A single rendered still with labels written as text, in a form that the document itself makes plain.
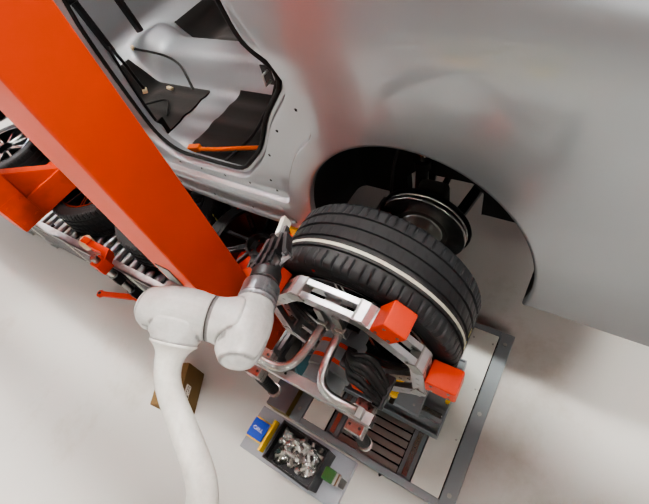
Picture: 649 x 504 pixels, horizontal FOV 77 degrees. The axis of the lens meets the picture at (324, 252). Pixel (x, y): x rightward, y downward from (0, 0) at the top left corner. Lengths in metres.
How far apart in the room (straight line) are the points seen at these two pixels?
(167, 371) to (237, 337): 0.17
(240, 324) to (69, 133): 0.49
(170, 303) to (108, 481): 1.79
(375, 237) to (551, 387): 1.34
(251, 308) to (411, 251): 0.46
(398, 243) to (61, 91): 0.81
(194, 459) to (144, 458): 1.58
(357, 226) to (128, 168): 0.58
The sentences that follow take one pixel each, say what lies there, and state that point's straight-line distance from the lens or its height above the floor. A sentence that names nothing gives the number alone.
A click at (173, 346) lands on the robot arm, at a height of 1.35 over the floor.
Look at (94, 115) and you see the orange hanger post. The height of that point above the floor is 1.67.
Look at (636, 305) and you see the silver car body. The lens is 1.36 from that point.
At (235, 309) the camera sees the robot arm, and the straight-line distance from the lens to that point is 0.88.
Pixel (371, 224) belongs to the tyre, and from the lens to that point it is 1.13.
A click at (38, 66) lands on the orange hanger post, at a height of 1.79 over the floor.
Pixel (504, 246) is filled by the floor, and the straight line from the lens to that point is 2.55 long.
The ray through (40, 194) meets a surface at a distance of 3.14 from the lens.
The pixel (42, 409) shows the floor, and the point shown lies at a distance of 3.05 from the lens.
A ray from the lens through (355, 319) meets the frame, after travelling 1.05.
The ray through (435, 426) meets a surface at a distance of 1.95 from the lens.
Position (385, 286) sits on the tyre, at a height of 1.15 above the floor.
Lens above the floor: 2.05
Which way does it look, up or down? 52 degrees down
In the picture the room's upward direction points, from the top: 21 degrees counter-clockwise
